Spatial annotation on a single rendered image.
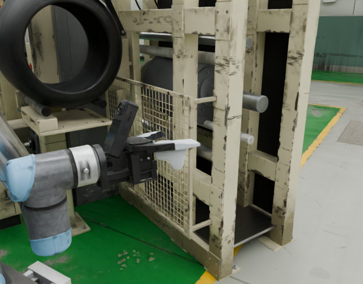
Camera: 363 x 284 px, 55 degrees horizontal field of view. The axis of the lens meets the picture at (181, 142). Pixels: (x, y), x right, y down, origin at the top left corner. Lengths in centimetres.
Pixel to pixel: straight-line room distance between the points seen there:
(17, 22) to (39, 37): 42
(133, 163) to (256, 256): 159
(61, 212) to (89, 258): 153
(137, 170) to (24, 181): 21
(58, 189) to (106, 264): 150
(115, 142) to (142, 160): 6
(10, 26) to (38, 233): 114
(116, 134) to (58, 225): 20
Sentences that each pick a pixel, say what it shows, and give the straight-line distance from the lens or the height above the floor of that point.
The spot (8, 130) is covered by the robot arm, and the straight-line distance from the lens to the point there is 75.
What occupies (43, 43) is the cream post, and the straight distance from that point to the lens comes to 209.
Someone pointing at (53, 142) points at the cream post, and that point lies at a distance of 219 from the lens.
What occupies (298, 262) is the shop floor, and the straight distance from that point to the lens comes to 220.
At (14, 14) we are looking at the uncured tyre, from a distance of 169.
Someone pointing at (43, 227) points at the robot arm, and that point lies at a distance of 68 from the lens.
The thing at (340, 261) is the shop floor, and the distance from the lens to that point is 230.
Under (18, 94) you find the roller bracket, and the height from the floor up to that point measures 93.
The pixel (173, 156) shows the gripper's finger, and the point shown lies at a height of 105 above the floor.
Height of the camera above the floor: 131
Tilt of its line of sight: 19 degrees down
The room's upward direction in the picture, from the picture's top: straight up
